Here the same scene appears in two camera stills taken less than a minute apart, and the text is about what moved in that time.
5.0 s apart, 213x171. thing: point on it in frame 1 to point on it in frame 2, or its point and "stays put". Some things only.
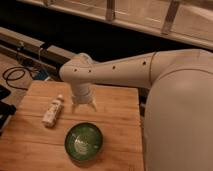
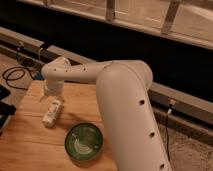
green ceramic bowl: (83, 142) stays put
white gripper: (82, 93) to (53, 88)
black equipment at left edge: (6, 110) stays put
